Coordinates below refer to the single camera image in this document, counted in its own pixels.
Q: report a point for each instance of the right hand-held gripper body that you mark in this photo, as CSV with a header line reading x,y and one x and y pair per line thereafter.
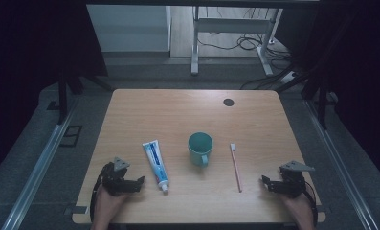
x,y
293,182

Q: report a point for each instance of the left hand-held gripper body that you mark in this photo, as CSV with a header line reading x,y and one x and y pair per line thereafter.
x,y
118,182

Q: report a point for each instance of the white and blue toothpaste tube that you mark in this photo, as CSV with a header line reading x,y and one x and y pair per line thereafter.
x,y
156,164

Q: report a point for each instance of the pink toothbrush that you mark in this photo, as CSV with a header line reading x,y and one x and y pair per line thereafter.
x,y
235,169

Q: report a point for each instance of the teal cup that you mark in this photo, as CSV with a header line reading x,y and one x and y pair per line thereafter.
x,y
199,148

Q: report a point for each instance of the person's left hand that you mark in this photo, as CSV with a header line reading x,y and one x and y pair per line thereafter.
x,y
109,204

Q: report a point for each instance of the person's right hand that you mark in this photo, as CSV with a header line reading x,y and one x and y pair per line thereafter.
x,y
297,207

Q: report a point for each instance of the black metal stand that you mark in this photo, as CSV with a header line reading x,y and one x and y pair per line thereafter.
x,y
62,99
321,105

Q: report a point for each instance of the dark round table grommet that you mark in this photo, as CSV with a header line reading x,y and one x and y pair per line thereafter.
x,y
228,102

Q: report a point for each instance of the white power strip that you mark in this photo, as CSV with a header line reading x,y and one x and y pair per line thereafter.
x,y
289,77

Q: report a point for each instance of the dark curtain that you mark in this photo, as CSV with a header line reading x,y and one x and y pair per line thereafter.
x,y
363,64
25,64

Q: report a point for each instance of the white cabinet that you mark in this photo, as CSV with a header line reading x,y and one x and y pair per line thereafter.
x,y
127,28

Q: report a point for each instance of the metal floor rail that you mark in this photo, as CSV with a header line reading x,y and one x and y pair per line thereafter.
x,y
340,166
34,179

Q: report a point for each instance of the black floor socket frame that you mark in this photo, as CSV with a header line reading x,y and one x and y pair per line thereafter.
x,y
63,135

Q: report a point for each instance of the white desk frame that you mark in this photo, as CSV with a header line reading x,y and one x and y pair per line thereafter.
x,y
195,48

